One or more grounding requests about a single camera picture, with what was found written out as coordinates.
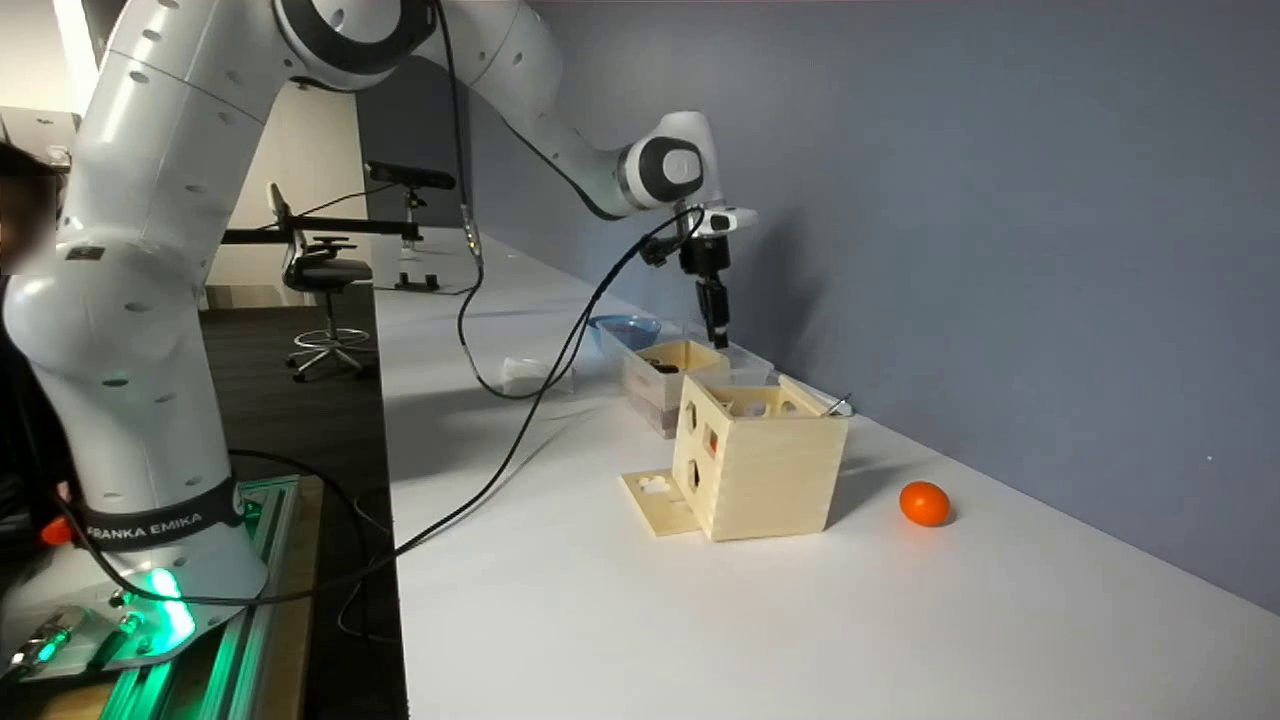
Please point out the person in dark clothes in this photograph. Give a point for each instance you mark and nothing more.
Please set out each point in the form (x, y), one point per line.
(20, 403)

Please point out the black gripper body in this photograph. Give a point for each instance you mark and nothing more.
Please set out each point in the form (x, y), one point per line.
(703, 257)

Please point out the black camera stand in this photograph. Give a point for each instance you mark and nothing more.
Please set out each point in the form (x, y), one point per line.
(334, 231)

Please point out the wooden box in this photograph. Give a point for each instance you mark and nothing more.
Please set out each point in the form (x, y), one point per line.
(661, 375)

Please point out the small orange ball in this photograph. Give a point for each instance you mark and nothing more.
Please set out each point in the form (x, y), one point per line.
(925, 505)

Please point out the black office chair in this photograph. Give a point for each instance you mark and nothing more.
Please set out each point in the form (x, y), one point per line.
(327, 292)

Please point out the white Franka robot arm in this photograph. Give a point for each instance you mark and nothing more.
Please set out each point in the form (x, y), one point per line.
(132, 265)

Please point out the wooden shape sorter cube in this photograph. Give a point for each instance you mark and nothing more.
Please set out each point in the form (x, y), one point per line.
(764, 460)

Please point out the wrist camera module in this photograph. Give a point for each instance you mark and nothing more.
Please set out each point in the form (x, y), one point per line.
(716, 223)

